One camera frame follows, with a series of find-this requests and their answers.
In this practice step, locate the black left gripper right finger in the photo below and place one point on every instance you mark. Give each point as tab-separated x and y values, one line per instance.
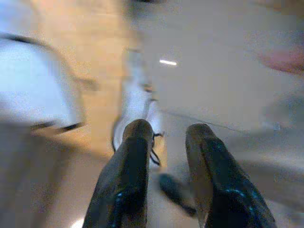
221	190

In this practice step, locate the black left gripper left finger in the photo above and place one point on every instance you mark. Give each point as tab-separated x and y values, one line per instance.
123	180

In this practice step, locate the pink pillow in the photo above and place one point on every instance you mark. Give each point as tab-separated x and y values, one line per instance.
285	60

